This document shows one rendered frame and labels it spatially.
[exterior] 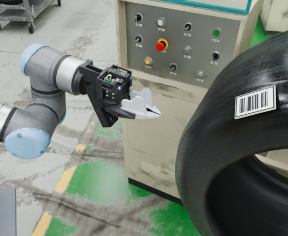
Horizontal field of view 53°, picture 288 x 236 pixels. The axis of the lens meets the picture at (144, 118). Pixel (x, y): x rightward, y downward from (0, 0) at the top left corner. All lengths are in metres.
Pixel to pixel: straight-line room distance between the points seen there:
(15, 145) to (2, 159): 1.74
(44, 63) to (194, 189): 0.45
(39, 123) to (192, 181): 0.38
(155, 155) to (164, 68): 0.56
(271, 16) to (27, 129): 3.85
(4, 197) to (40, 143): 0.72
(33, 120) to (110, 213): 1.31
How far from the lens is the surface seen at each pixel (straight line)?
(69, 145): 2.39
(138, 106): 0.65
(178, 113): 1.42
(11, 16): 4.51
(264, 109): 0.43
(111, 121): 0.74
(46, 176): 2.22
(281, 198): 0.95
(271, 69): 0.48
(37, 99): 0.80
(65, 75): 0.71
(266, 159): 1.02
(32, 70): 0.77
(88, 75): 0.69
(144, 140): 1.65
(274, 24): 4.32
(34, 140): 0.70
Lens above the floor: 1.65
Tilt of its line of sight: 40 degrees down
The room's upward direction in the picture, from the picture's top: straight up
